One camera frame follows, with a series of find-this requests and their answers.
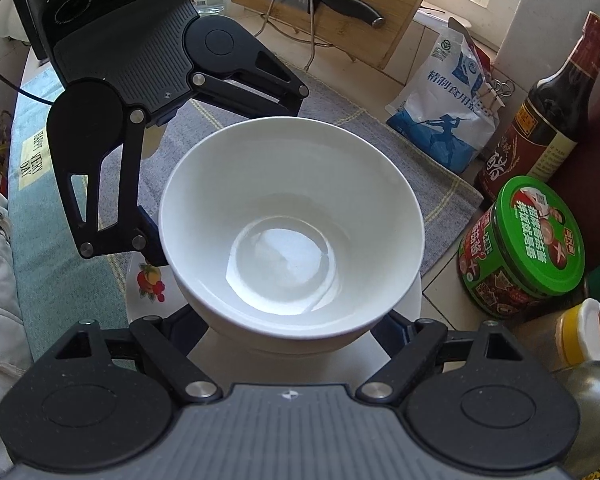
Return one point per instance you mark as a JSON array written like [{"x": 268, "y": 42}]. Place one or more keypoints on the metal binder clip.
[{"x": 500, "y": 91}]

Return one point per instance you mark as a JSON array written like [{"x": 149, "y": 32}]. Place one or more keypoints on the white flower print plate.
[{"x": 145, "y": 310}]

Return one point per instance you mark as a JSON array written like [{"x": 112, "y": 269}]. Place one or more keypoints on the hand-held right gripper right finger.
[{"x": 390, "y": 332}]

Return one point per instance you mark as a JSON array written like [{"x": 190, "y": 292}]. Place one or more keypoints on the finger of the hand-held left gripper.
[
  {"x": 275, "y": 95},
  {"x": 130, "y": 200}
]

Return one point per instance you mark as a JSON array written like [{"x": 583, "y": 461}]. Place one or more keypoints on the checked grey teal towel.
[{"x": 55, "y": 270}]

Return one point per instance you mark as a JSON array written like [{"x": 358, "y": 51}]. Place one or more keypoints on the person's white jacket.
[{"x": 0, "y": 310}]

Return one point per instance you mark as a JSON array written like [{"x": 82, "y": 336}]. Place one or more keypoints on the yellow lid spice jar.
[{"x": 580, "y": 330}]

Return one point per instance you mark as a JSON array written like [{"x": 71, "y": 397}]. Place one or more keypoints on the dark soy sauce bottle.
[{"x": 540, "y": 125}]

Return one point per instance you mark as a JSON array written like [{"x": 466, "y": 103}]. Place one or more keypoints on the green lid sauce jar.
[{"x": 525, "y": 230}]

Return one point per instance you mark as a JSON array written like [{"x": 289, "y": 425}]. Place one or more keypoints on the white bowl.
[{"x": 280, "y": 185}]

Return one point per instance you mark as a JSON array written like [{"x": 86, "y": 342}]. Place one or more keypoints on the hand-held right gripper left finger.
[{"x": 187, "y": 330}]

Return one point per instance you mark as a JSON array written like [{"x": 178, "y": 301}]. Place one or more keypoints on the white blue salt bag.
[{"x": 440, "y": 110}]

